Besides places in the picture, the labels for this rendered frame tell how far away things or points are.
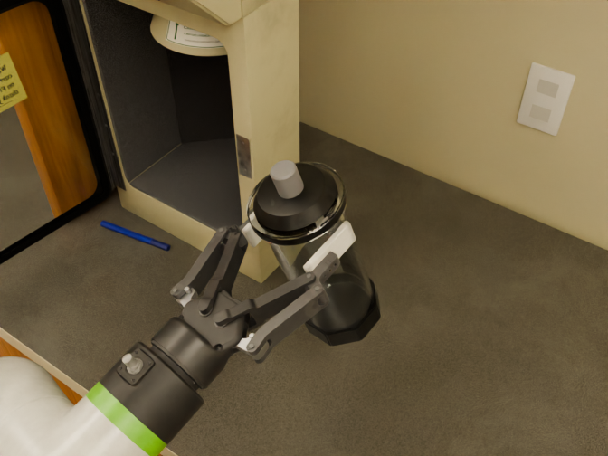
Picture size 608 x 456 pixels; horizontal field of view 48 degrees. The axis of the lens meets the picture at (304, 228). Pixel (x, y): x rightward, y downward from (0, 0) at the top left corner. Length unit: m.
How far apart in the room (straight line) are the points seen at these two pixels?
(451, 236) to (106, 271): 0.59
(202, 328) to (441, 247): 0.59
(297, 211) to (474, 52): 0.59
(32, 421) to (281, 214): 0.31
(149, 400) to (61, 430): 0.08
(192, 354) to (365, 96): 0.80
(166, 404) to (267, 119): 0.43
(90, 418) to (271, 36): 0.49
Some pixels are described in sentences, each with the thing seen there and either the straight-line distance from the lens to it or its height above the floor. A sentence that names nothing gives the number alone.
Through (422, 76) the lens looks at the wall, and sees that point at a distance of 1.27.
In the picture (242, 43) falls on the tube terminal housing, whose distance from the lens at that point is 0.84.
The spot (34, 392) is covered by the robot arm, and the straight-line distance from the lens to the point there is 0.75.
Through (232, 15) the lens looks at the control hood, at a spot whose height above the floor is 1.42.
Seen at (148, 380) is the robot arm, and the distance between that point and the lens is 0.67.
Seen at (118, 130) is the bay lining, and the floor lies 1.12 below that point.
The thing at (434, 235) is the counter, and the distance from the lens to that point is 1.22.
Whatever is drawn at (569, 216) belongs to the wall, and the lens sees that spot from 1.30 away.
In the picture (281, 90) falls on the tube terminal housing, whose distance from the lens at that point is 0.94.
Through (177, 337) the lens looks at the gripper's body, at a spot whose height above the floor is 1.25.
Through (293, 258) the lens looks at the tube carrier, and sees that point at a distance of 0.73.
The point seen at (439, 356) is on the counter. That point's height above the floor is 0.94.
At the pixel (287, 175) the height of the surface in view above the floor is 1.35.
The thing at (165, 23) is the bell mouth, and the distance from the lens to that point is 0.97.
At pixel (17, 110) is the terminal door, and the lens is 1.07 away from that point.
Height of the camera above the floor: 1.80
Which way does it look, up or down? 45 degrees down
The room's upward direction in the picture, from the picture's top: straight up
